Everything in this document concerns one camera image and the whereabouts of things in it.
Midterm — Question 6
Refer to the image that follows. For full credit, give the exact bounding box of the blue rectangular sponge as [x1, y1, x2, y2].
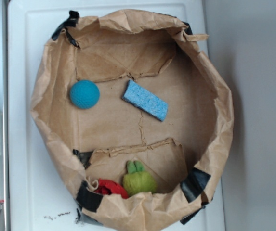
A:
[122, 80, 168, 121]

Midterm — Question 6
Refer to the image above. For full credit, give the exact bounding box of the brown paper bag bin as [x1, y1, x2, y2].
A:
[31, 9, 234, 231]

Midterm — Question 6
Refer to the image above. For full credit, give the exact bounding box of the blue dimpled ball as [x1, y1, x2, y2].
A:
[69, 80, 100, 109]

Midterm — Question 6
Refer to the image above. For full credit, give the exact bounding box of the green plush toy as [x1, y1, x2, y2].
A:
[122, 161, 157, 196]

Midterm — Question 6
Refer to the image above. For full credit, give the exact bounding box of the red cloth toy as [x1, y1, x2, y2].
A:
[95, 179, 129, 199]

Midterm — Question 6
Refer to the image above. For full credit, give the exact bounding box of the white plastic tray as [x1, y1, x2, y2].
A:
[7, 2, 227, 231]

